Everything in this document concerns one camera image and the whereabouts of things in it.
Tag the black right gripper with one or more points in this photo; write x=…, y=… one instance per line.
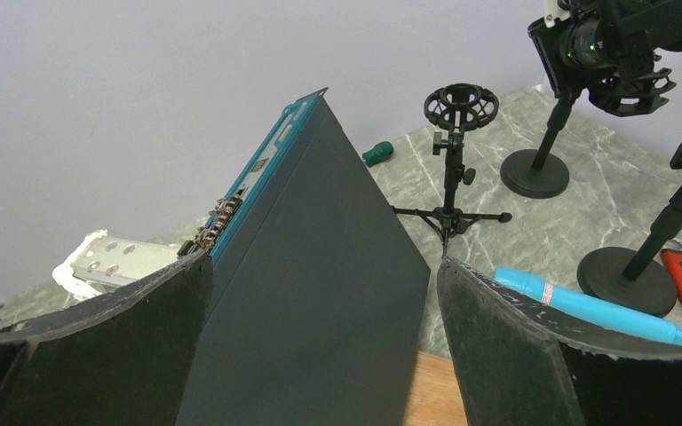
x=578, y=51

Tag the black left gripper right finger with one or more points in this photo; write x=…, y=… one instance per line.
x=519, y=362

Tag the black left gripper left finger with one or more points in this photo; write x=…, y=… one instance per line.
x=121, y=358

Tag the blue microphone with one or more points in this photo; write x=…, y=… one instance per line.
x=588, y=308

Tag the black round-base shock-mount stand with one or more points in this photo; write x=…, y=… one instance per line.
x=539, y=174

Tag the black tripod microphone stand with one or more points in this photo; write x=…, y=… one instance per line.
x=454, y=110

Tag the black round-base microphone stand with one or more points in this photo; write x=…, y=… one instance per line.
x=632, y=278

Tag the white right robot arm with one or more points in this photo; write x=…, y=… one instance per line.
x=643, y=28

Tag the wooden board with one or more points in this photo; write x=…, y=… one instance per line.
x=434, y=397

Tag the white metal bracket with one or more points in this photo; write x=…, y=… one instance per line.
x=103, y=263

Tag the dark blue-edged network switch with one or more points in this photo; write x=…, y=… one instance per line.
x=315, y=291

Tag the green handled screwdriver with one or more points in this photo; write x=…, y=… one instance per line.
x=380, y=152

